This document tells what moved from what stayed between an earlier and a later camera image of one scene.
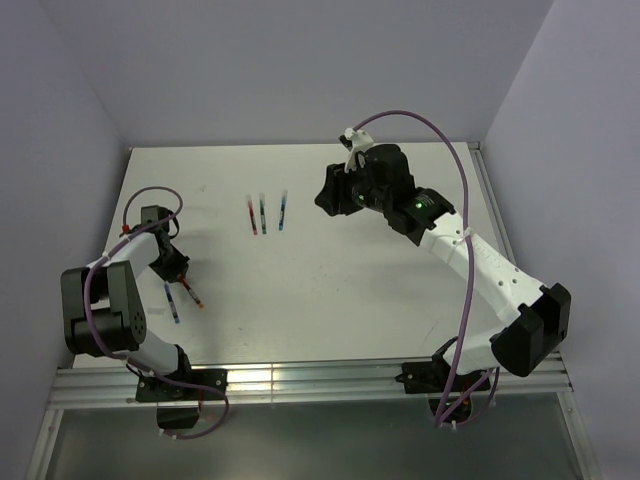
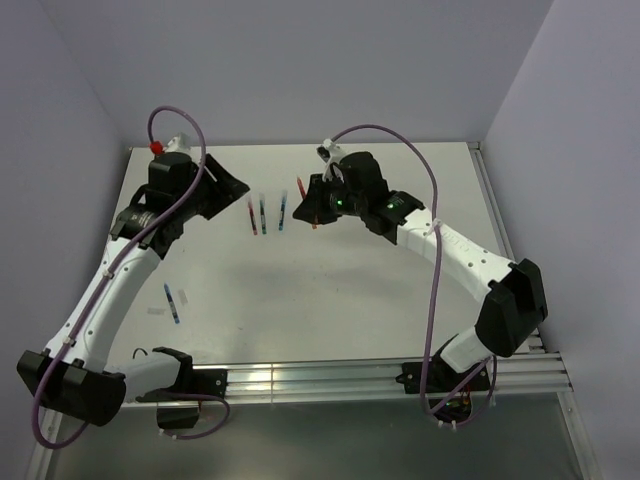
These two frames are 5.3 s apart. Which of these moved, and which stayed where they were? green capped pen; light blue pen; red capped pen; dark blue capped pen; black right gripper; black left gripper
Moved: black left gripper; red capped pen; black right gripper
Stayed: green capped pen; dark blue capped pen; light blue pen
